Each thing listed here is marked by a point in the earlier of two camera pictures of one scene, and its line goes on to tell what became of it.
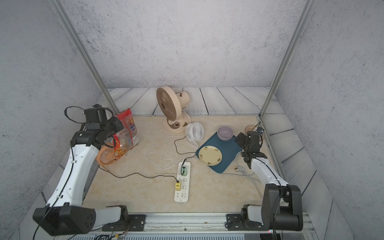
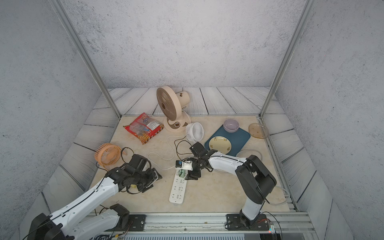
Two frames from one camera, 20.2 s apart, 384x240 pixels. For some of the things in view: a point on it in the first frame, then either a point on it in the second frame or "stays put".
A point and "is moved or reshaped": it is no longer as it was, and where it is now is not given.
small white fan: x=194 y=132 stays put
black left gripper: x=118 y=125 → x=154 y=176
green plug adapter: x=185 y=171 is moved or reshaped
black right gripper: x=243 y=141 → x=192 y=175
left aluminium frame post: x=60 y=10 stays put
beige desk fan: x=171 y=104 stays put
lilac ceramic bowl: x=225 y=133 → x=231 y=125
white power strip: x=183 y=195 is moved or reshaped
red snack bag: x=127 y=138 → x=144 y=128
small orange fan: x=107 y=155 stays put
